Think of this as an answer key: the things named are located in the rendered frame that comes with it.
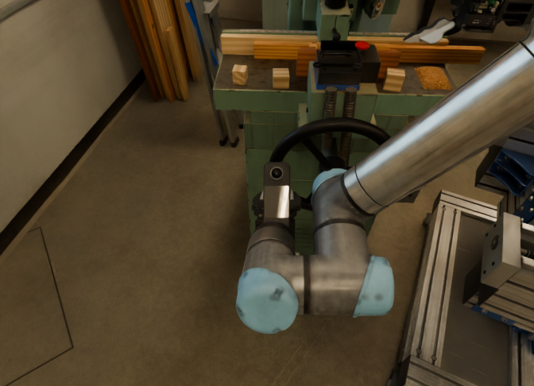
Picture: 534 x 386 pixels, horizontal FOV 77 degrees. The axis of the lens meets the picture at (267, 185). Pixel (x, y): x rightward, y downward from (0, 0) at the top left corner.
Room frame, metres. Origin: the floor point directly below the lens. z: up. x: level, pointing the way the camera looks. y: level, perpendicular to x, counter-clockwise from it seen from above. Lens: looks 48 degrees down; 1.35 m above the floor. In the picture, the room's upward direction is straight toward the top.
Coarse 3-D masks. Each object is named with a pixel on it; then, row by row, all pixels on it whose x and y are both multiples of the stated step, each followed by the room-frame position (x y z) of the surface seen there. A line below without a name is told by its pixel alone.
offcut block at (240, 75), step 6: (234, 66) 0.76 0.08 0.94; (240, 66) 0.76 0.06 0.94; (246, 66) 0.76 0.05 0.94; (234, 72) 0.74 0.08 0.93; (240, 72) 0.74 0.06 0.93; (246, 72) 0.76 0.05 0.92; (234, 78) 0.74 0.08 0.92; (240, 78) 0.74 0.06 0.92; (246, 78) 0.75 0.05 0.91; (240, 84) 0.74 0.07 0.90
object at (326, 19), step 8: (320, 0) 0.91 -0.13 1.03; (320, 8) 0.86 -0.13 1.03; (328, 8) 0.86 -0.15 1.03; (336, 8) 0.86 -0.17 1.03; (344, 8) 0.86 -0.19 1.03; (320, 16) 0.83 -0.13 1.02; (328, 16) 0.82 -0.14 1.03; (336, 16) 0.82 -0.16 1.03; (344, 16) 0.82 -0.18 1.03; (320, 24) 0.82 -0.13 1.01; (328, 24) 0.82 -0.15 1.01; (336, 24) 0.82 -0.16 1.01; (344, 24) 0.82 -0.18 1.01; (320, 32) 0.82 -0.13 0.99; (328, 32) 0.82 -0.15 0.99; (344, 32) 0.82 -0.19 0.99; (320, 40) 0.82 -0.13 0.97; (328, 40) 0.82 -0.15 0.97; (344, 40) 0.82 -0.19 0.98
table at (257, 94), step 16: (224, 64) 0.84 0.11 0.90; (240, 64) 0.84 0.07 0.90; (256, 64) 0.84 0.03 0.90; (272, 64) 0.84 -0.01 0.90; (288, 64) 0.84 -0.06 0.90; (400, 64) 0.84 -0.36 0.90; (416, 64) 0.84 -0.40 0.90; (432, 64) 0.84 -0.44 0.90; (224, 80) 0.76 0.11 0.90; (256, 80) 0.76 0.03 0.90; (272, 80) 0.76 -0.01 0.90; (304, 80) 0.76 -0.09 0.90; (416, 80) 0.76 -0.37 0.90; (224, 96) 0.72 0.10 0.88; (240, 96) 0.71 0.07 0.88; (256, 96) 0.71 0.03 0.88; (272, 96) 0.71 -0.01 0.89; (288, 96) 0.71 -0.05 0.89; (304, 96) 0.71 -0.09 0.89; (384, 96) 0.70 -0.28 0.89; (400, 96) 0.69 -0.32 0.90; (416, 96) 0.69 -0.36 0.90; (432, 96) 0.69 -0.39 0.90; (304, 112) 0.67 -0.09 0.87; (384, 112) 0.70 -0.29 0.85; (400, 112) 0.69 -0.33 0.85; (416, 112) 0.69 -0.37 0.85
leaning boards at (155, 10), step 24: (120, 0) 2.00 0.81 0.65; (144, 0) 2.00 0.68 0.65; (168, 0) 2.26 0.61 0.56; (144, 24) 2.03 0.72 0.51; (168, 24) 2.12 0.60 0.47; (144, 48) 2.05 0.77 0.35; (168, 48) 2.04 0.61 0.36; (192, 48) 2.27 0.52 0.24; (144, 72) 1.99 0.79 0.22; (168, 72) 2.04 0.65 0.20; (192, 72) 2.25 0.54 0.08; (168, 96) 1.98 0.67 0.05
